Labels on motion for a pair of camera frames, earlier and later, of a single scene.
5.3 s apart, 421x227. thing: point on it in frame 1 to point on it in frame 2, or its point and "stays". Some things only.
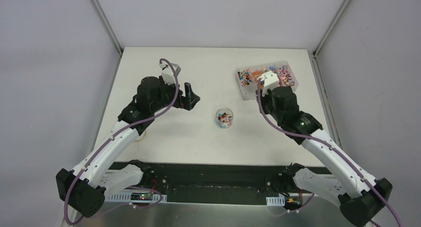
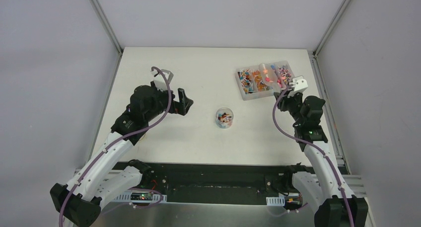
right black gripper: (263, 98) to (285, 99)
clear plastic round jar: (224, 117) stays
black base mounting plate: (212, 182) stays
